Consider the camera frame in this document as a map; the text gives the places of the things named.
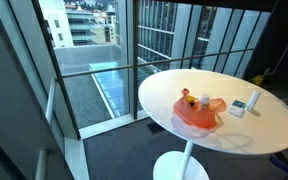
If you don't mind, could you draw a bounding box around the orange plastic bag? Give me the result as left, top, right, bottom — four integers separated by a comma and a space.
173, 88, 227, 130

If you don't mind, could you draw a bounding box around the dark floor vent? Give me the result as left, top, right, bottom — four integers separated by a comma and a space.
146, 121, 165, 135

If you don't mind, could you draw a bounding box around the yellow-capped small bottle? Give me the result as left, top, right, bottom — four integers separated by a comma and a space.
186, 95, 196, 108

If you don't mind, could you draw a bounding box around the teal and white box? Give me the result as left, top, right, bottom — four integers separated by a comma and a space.
227, 99, 248, 118

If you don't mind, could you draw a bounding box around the yellow background object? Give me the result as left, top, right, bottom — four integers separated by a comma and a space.
251, 73, 265, 86

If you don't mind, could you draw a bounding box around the grey metal window rail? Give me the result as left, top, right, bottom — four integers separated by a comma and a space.
61, 48, 256, 79

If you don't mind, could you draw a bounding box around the white table pedestal base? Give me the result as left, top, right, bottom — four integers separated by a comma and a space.
152, 140, 210, 180

